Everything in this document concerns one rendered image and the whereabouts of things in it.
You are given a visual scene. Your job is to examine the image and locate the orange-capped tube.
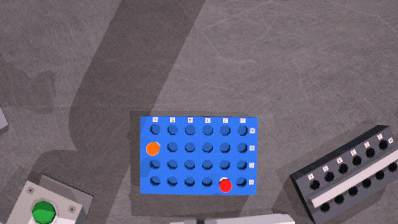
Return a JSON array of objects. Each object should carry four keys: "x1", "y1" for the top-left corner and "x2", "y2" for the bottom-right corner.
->
[{"x1": 146, "y1": 142, "x2": 160, "y2": 155}]

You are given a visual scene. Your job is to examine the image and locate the dark grey block with rows of round holes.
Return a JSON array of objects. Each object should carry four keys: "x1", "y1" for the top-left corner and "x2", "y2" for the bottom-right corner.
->
[{"x1": 289, "y1": 125, "x2": 398, "y2": 224}]

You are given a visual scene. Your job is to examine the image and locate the blue tube rack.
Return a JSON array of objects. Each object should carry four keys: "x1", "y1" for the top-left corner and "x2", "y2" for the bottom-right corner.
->
[{"x1": 140, "y1": 116, "x2": 258, "y2": 195}]

